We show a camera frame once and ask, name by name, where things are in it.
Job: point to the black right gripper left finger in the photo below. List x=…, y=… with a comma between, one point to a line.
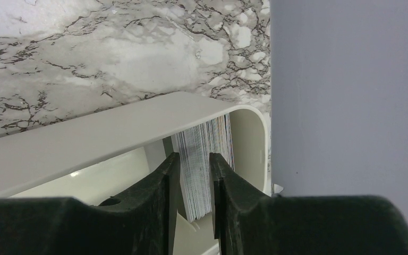
x=138, y=220

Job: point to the stack of white cards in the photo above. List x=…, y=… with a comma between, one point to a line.
x=194, y=145

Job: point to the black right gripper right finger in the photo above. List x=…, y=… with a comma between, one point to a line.
x=247, y=221

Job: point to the white rectangular plastic tray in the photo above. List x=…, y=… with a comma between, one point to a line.
x=97, y=156

